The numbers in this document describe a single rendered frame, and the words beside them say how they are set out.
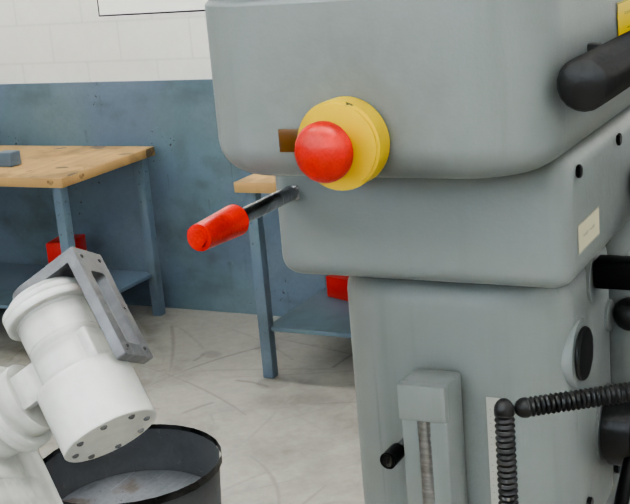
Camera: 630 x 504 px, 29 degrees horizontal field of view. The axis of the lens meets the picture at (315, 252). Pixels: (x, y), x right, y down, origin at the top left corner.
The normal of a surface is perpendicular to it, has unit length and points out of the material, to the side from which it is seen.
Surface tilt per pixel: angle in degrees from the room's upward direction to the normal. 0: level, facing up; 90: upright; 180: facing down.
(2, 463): 57
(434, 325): 90
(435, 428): 90
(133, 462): 86
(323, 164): 94
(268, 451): 0
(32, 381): 65
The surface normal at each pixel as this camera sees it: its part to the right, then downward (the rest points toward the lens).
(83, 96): -0.45, 0.27
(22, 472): 0.79, -0.57
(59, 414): -0.56, -0.02
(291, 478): -0.08, -0.96
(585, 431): 0.89, 0.04
